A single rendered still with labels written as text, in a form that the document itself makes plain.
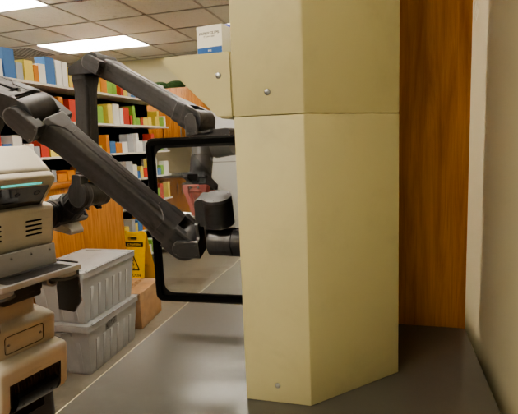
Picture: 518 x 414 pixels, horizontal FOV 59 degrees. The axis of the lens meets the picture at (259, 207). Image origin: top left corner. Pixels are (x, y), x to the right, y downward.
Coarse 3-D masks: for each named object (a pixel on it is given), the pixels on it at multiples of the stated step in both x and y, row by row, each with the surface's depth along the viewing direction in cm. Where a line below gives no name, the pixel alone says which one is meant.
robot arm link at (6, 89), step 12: (0, 84) 86; (12, 84) 87; (24, 84) 88; (0, 96) 82; (12, 96) 82; (24, 96) 89; (36, 96) 86; (48, 96) 88; (0, 108) 83; (24, 108) 82; (36, 108) 84; (48, 108) 86; (0, 120) 88; (0, 132) 92
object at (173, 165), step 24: (168, 168) 108; (192, 168) 106; (216, 168) 105; (168, 192) 109; (192, 192) 107; (192, 216) 108; (168, 264) 111; (192, 264) 110; (216, 264) 108; (240, 264) 107; (168, 288) 112; (192, 288) 111; (216, 288) 109; (240, 288) 108
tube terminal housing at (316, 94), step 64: (256, 0) 67; (320, 0) 67; (384, 0) 73; (256, 64) 69; (320, 64) 69; (384, 64) 75; (256, 128) 70; (320, 128) 70; (384, 128) 76; (256, 192) 72; (320, 192) 71; (384, 192) 78; (256, 256) 73; (320, 256) 72; (384, 256) 79; (256, 320) 75; (320, 320) 74; (384, 320) 81; (256, 384) 77; (320, 384) 75
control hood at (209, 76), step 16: (176, 64) 72; (192, 64) 71; (208, 64) 71; (224, 64) 70; (192, 80) 72; (208, 80) 71; (224, 80) 70; (208, 96) 71; (224, 96) 71; (224, 112) 71
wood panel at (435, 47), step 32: (416, 0) 95; (448, 0) 94; (416, 32) 96; (448, 32) 94; (416, 64) 97; (448, 64) 95; (416, 96) 98; (448, 96) 96; (416, 128) 99; (448, 128) 97; (416, 160) 100; (448, 160) 98; (416, 192) 101; (448, 192) 99; (416, 224) 102; (448, 224) 100; (416, 256) 103; (448, 256) 101; (416, 288) 104; (448, 288) 102; (416, 320) 105; (448, 320) 103
